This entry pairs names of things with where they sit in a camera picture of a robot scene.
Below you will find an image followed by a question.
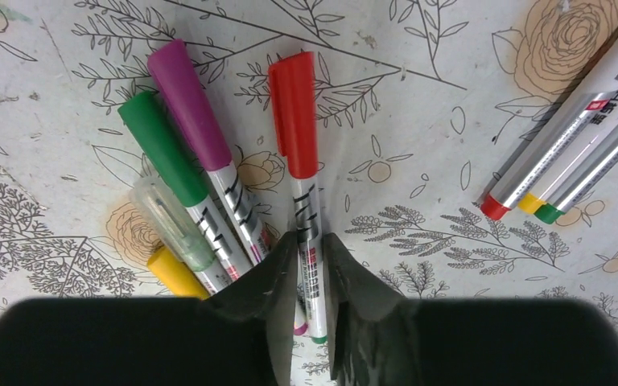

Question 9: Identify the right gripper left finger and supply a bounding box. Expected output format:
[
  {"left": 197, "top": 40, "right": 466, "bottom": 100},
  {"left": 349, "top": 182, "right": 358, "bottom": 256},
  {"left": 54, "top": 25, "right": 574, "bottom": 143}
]
[{"left": 202, "top": 232, "right": 298, "bottom": 385}]

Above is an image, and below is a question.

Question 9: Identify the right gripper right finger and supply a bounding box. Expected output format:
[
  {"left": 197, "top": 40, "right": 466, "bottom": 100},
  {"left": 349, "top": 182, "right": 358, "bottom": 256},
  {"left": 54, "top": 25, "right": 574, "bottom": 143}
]
[{"left": 323, "top": 233, "right": 410, "bottom": 385}]

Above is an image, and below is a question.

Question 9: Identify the green cap yellow-end marker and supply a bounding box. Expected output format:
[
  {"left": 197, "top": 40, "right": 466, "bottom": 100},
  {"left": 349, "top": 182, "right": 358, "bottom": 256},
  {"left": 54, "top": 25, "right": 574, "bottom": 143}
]
[{"left": 518, "top": 101, "right": 618, "bottom": 224}]

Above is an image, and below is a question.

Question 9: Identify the black cap marker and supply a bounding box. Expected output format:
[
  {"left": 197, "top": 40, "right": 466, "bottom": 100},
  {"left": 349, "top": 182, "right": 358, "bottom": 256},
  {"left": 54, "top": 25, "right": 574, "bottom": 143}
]
[{"left": 534, "top": 130, "right": 618, "bottom": 224}]

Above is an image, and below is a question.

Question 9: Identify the purple cap marker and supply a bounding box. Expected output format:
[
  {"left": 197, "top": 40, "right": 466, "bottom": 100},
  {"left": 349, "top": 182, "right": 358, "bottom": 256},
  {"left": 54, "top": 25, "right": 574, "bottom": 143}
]
[
  {"left": 480, "top": 5, "right": 618, "bottom": 222},
  {"left": 148, "top": 39, "right": 271, "bottom": 265}
]

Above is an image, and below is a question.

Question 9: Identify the red cap marker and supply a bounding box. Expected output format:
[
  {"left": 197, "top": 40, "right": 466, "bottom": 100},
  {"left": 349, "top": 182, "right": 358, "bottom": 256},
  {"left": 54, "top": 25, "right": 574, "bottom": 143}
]
[{"left": 269, "top": 51, "right": 328, "bottom": 344}]

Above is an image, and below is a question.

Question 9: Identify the clear cap pen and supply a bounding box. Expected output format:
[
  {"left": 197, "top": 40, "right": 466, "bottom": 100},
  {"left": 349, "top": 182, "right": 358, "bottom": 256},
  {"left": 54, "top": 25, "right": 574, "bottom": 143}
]
[{"left": 130, "top": 177, "right": 232, "bottom": 295}]

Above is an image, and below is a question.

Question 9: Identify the yellow cap marker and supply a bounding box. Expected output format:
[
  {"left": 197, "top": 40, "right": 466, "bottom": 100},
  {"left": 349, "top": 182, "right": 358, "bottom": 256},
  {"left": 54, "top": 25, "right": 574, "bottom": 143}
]
[{"left": 146, "top": 247, "right": 210, "bottom": 299}]

